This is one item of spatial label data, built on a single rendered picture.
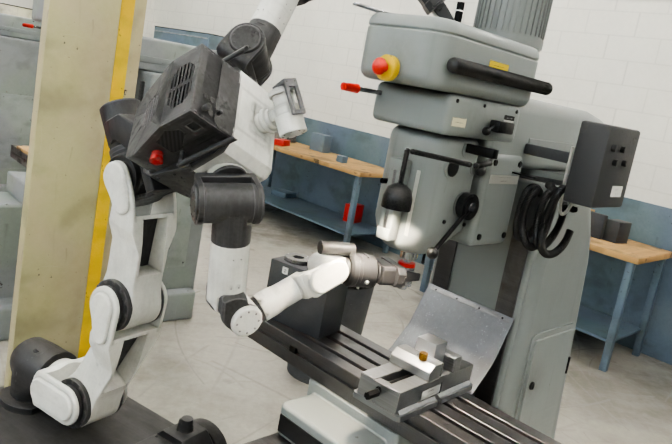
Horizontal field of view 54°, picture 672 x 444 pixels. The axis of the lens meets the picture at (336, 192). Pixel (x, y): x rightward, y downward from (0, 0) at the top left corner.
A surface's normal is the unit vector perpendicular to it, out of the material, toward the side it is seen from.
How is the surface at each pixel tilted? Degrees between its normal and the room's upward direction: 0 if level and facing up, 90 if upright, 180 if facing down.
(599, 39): 90
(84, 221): 90
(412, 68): 90
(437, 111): 90
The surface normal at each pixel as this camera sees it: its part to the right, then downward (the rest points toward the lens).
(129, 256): -0.53, 0.04
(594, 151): -0.70, 0.00
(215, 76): 0.80, -0.31
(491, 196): 0.69, 0.24
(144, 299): 0.85, 0.08
